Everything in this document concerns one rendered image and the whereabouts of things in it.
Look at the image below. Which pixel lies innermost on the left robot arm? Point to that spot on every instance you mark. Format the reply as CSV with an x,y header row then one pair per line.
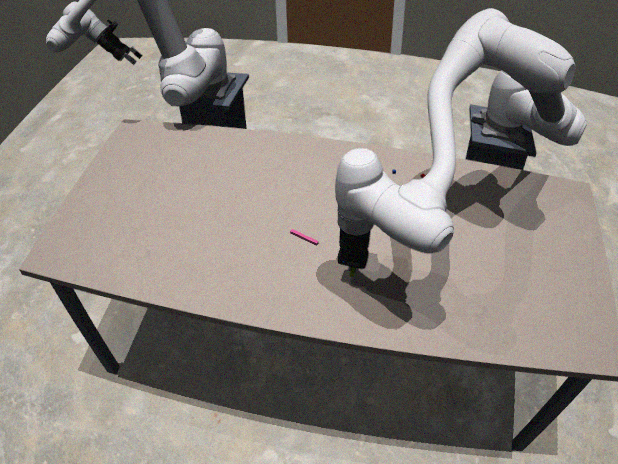
x,y
414,214

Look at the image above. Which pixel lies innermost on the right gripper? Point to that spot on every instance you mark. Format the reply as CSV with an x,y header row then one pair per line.
x,y
103,35

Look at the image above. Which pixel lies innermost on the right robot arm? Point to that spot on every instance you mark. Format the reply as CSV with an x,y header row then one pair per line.
x,y
183,72

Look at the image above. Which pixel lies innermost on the pink rod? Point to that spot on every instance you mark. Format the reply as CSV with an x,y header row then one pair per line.
x,y
304,237

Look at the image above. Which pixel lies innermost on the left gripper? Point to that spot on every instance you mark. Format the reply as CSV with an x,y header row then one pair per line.
x,y
352,241

